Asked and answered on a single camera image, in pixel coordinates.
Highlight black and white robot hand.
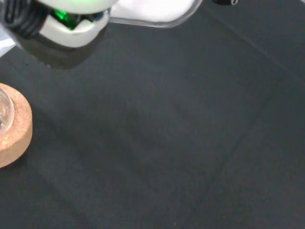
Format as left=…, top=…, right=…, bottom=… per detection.
left=0, top=0, right=118, bottom=70

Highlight clear round-bottom flask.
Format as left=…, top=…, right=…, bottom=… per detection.
left=0, top=88, right=15, bottom=137

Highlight pale board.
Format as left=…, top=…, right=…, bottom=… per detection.
left=0, top=22, right=19, bottom=58

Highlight black bench cloth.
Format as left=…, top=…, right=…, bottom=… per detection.
left=0, top=0, right=305, bottom=229

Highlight cork flask ring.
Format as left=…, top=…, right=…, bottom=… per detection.
left=0, top=83, right=33, bottom=168

